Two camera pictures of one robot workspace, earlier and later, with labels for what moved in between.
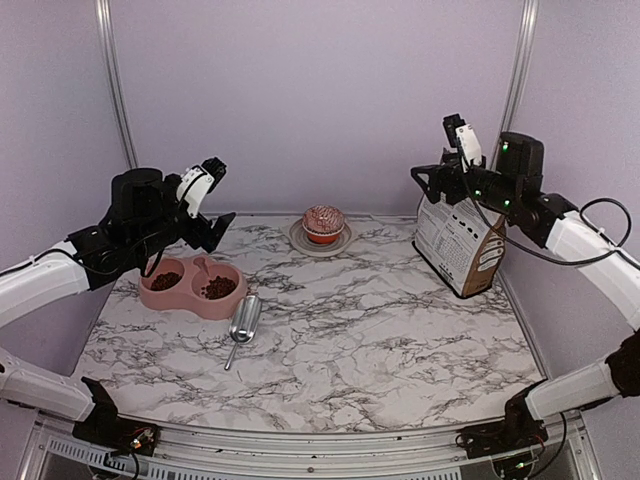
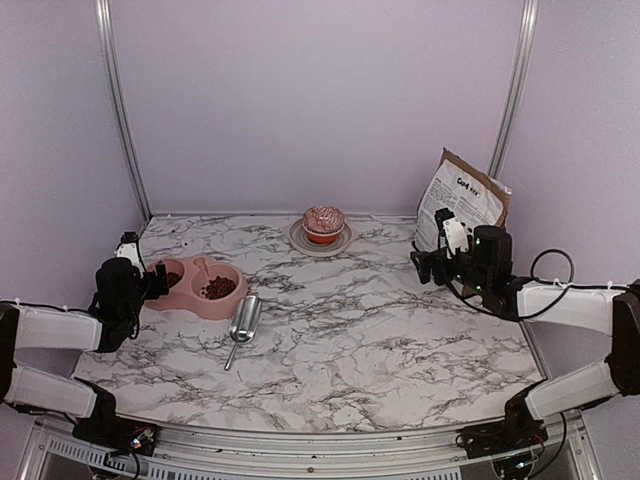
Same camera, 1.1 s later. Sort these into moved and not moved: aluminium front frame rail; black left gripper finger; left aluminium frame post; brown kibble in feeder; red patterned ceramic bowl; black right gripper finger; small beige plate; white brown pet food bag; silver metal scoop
Moved: black left gripper finger; white brown pet food bag; black right gripper finger
Not moved: red patterned ceramic bowl; brown kibble in feeder; silver metal scoop; small beige plate; aluminium front frame rail; left aluminium frame post
